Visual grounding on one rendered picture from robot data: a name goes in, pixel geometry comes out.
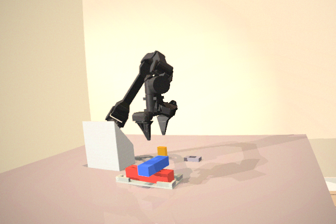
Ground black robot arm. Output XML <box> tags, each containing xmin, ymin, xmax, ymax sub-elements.
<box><xmin>105</xmin><ymin>50</ymin><xmax>178</xmax><ymax>128</ymax></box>

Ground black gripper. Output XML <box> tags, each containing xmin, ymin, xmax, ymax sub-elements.
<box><xmin>132</xmin><ymin>94</ymin><xmax>170</xmax><ymax>141</ymax></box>

